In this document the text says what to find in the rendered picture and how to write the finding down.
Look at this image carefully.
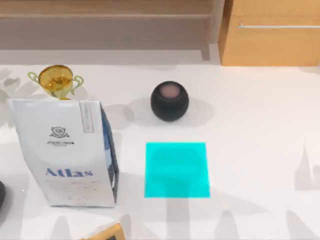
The wooden framed blackboard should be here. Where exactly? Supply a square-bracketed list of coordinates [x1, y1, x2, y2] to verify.
[80, 222, 127, 240]

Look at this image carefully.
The open wooden shelf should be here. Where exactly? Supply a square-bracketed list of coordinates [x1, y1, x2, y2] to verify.
[0, 0, 226, 61]

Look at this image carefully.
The black round speaker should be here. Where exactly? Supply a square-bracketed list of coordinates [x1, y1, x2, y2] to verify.
[150, 80, 190, 123]

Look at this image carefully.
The gold trophy cup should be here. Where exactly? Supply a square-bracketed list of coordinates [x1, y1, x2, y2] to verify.
[27, 64, 85, 101]

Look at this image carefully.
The wooden cupboard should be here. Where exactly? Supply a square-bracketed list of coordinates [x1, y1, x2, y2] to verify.
[217, 0, 320, 67]

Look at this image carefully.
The white and blue book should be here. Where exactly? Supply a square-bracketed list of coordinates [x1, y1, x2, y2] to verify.
[7, 98, 120, 208]

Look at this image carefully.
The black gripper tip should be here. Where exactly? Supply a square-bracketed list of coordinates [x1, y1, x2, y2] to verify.
[0, 180, 7, 211]

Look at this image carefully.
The long metal handle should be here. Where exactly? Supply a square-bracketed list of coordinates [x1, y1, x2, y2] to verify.
[237, 23, 320, 29]

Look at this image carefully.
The flat cyan square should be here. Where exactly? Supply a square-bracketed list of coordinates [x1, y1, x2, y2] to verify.
[143, 141, 211, 199]

